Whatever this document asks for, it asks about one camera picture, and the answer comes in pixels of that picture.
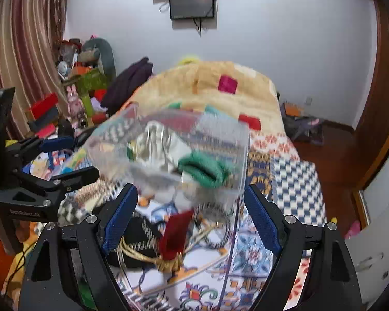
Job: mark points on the grey plush toy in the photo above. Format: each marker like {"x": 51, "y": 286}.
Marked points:
{"x": 100, "y": 55}

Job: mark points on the black patterned cloth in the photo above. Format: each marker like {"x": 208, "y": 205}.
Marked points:
{"x": 139, "y": 233}

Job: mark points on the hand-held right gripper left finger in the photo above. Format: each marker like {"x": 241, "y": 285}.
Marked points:
{"x": 121, "y": 217}

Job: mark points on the beige blanket with coloured squares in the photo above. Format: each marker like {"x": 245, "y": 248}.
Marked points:
{"x": 188, "y": 87}

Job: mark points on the striped red beige curtain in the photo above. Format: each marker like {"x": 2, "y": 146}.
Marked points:
{"x": 19, "y": 39}

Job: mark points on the clear plastic storage box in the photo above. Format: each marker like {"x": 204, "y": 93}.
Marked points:
{"x": 214, "y": 136}

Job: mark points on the wooden door frame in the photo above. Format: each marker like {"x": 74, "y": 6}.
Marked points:
{"x": 382, "y": 87}

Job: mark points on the yellow green plush item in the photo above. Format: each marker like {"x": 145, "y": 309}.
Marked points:
{"x": 188, "y": 61}

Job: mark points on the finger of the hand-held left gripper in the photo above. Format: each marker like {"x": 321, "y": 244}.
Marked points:
{"x": 56, "y": 144}
{"x": 76, "y": 175}

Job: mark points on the red box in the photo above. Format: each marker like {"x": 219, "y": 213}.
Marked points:
{"x": 43, "y": 105}

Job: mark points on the small black wall screen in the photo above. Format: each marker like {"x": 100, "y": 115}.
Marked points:
{"x": 192, "y": 5}

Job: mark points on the pink rabbit toy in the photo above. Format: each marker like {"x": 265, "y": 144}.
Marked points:
{"x": 74, "y": 103}

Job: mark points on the green box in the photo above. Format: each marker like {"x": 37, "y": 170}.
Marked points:
{"x": 90, "y": 79}

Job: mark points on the colourful patterned bed sheet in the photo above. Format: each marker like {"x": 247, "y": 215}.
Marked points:
{"x": 288, "y": 175}

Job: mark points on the silver white cloth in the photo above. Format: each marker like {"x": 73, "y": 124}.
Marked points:
{"x": 158, "y": 142}

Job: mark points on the dark purple garment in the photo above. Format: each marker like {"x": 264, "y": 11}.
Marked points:
{"x": 126, "y": 84}

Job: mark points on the brown plush toy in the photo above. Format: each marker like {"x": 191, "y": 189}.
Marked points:
{"x": 68, "y": 50}

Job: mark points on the pink soft item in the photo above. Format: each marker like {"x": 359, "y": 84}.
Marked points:
{"x": 352, "y": 230}

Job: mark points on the green knitted cloth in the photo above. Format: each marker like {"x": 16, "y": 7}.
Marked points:
{"x": 202, "y": 168}

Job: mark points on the dark red cloth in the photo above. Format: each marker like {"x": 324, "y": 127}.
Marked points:
{"x": 175, "y": 233}

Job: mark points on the white cabinet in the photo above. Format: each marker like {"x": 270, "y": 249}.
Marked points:
{"x": 379, "y": 239}

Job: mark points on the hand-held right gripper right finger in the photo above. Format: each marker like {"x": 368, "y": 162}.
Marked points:
{"x": 262, "y": 220}

